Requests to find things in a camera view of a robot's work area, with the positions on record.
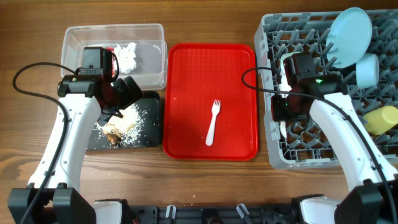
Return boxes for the white plastic spoon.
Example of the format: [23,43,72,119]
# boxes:
[279,121,287,139]

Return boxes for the rice and food scraps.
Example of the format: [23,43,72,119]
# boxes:
[94,104,145,147]

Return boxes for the white tissue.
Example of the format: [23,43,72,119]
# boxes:
[113,42,137,74]

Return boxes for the white plastic fork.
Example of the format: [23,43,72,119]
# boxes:
[205,100,221,146]

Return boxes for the light blue bowl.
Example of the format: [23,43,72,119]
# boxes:
[356,53,379,89]

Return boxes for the yellow plastic cup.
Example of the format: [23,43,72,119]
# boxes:
[364,106,398,135]

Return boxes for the light blue plate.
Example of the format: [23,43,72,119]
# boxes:
[326,7,372,68]

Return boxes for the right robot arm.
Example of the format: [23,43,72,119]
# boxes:
[271,52,397,223]

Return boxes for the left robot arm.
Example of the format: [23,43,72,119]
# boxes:
[7,75,143,223]

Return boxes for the grey dishwasher rack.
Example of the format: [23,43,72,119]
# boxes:
[254,9,397,169]

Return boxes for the clear plastic waste bin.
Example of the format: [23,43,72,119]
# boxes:
[61,23,167,90]

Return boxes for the black plastic tray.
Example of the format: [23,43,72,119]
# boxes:
[87,91,162,151]

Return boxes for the red serving tray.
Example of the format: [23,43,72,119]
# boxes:
[163,43,259,161]

